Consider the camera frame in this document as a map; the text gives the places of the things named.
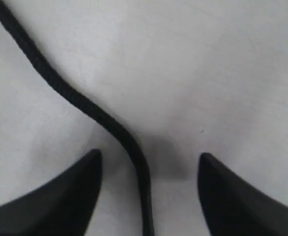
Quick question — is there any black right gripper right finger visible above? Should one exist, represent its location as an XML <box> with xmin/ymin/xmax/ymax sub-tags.
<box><xmin>197</xmin><ymin>153</ymin><xmax>288</xmax><ymax>236</ymax></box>

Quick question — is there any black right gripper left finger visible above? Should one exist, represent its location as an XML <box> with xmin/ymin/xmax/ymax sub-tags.
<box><xmin>0</xmin><ymin>149</ymin><xmax>102</xmax><ymax>236</ymax></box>

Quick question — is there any black cable with connector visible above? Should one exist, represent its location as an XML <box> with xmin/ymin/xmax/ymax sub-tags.
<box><xmin>0</xmin><ymin>0</ymin><xmax>156</xmax><ymax>236</ymax></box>

